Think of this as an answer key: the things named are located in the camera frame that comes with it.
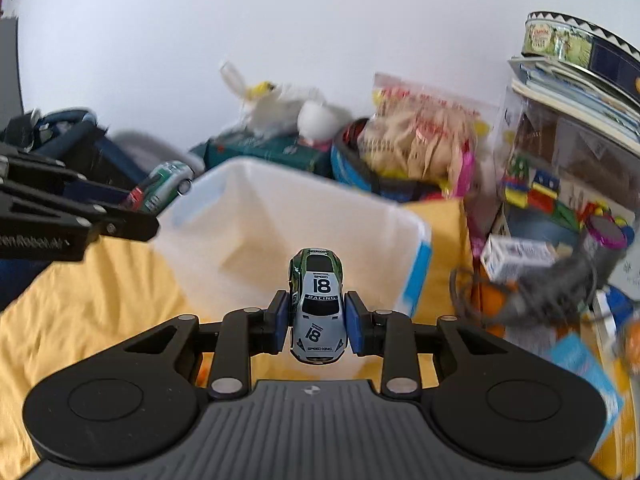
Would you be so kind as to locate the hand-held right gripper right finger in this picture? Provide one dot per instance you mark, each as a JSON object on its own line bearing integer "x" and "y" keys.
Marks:
{"x": 356, "y": 325}

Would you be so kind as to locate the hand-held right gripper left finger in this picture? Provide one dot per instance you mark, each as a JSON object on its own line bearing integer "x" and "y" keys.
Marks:
{"x": 281, "y": 322}

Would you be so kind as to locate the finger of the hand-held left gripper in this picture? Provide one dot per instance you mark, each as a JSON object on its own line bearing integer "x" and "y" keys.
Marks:
{"x": 55, "y": 172}
{"x": 125, "y": 225}

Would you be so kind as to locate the white green toy car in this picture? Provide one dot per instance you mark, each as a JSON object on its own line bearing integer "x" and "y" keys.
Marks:
{"x": 317, "y": 310}

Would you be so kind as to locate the green red toy car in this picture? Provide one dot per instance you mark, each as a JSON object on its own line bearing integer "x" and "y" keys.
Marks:
{"x": 162, "y": 185}

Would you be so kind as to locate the white plastic bin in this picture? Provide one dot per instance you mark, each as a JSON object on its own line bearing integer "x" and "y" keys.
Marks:
{"x": 280, "y": 220}

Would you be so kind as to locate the dark blue bag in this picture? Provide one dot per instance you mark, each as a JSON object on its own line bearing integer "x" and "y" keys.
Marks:
{"x": 75, "y": 135}

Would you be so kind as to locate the yellow blanket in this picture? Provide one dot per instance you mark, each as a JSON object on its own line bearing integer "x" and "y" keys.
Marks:
{"x": 100, "y": 310}

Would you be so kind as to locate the grey panel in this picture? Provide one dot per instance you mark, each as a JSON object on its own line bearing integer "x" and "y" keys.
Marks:
{"x": 9, "y": 70}

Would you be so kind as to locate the blue basket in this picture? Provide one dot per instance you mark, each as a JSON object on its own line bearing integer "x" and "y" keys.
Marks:
{"x": 350, "y": 170}

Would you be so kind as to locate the teal tissue box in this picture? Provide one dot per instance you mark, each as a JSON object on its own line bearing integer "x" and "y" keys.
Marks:
{"x": 270, "y": 152}

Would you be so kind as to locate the small white box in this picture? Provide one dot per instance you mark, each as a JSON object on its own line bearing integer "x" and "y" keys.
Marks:
{"x": 515, "y": 255}

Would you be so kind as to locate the pink plastic toy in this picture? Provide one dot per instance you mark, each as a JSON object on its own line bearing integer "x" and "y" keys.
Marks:
{"x": 462, "y": 172}

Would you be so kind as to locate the white plastic bag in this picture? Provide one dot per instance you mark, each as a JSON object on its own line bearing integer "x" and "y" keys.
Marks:
{"x": 270, "y": 105}

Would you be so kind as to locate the clear bag of snacks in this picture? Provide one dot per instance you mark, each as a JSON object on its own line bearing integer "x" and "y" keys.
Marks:
{"x": 425, "y": 140}

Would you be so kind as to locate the white cup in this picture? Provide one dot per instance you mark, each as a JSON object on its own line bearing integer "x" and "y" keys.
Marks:
{"x": 320, "y": 122}

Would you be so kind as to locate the light blue box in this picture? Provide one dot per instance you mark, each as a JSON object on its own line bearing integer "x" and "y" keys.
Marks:
{"x": 585, "y": 365}

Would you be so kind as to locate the clear box of toy blocks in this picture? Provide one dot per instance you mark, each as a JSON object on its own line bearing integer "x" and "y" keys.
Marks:
{"x": 560, "y": 170}

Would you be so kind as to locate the purple lid jar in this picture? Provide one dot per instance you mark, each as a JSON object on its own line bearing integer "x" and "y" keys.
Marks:
{"x": 606, "y": 232}

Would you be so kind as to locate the stack of books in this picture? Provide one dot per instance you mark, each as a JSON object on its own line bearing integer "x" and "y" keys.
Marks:
{"x": 575, "y": 92}

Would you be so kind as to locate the round patterned tin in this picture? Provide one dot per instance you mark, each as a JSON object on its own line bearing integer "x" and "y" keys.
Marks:
{"x": 575, "y": 42}

